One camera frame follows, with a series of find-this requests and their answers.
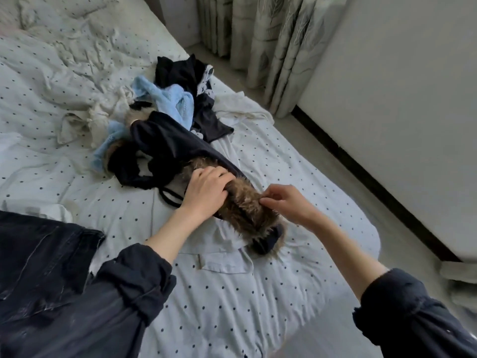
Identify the person's right hand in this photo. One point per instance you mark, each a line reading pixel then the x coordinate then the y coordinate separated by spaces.
pixel 291 205

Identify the black star-trim graphic t-shirt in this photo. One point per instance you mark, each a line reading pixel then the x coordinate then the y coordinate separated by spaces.
pixel 182 74

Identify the light blue knit sweater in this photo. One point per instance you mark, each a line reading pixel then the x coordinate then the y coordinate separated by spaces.
pixel 175 104

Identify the cream bow-print blouse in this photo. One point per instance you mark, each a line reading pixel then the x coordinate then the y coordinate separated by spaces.
pixel 93 119

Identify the person's left hand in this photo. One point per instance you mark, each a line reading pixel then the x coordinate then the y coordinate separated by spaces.
pixel 207 191

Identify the white dotted bed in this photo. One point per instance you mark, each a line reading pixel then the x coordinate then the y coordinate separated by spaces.
pixel 298 272

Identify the person's left forearm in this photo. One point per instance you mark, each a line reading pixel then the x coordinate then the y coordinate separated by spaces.
pixel 171 235

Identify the black fur-trimmed jacket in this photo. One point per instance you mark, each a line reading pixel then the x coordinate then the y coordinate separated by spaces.
pixel 164 149

